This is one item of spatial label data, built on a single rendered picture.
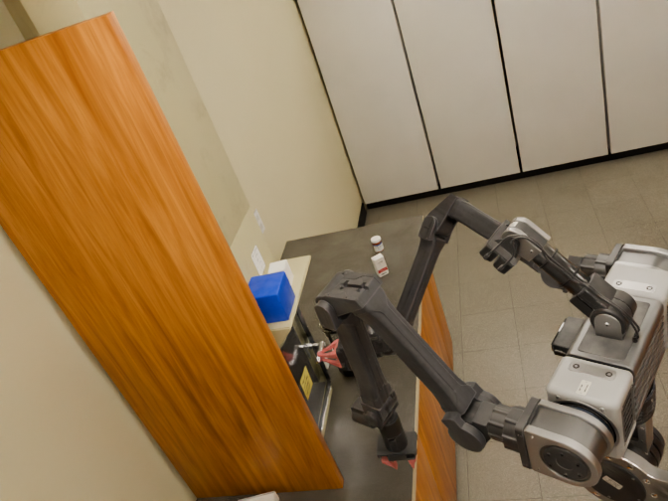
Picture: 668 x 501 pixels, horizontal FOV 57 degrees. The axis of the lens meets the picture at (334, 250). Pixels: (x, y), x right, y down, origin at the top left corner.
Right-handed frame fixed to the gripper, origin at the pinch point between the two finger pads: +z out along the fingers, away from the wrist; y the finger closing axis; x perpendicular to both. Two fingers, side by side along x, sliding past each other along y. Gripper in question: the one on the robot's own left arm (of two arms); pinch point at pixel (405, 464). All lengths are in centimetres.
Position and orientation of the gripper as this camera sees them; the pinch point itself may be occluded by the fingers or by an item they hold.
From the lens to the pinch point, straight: 172.2
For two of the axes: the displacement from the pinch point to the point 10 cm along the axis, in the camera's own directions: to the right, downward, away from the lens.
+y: -9.5, 1.6, 2.7
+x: -1.3, 5.8, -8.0
